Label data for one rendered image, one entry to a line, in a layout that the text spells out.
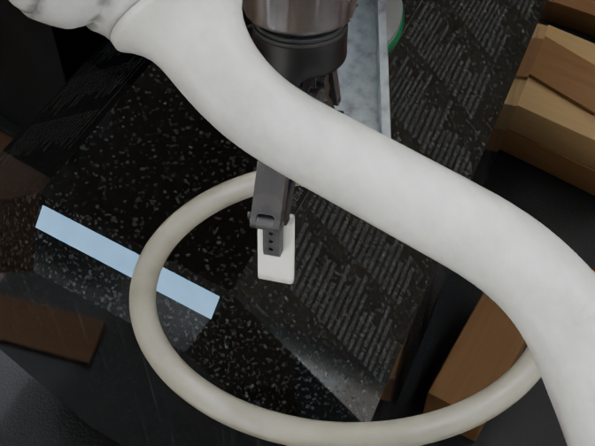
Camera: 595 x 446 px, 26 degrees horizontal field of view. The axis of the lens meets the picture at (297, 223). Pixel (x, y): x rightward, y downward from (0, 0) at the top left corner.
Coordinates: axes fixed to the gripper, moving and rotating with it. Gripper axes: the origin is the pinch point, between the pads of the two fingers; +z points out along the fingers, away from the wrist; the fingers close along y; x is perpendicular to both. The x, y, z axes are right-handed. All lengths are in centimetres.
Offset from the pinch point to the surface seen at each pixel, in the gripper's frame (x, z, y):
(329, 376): 8, 70, 52
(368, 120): 5, 25, 54
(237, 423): 5.6, 26.0, -1.1
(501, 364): -15, 110, 103
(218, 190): 19.3, 25.3, 34.8
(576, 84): -20, 78, 161
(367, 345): 4, 70, 60
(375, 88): 5, 23, 59
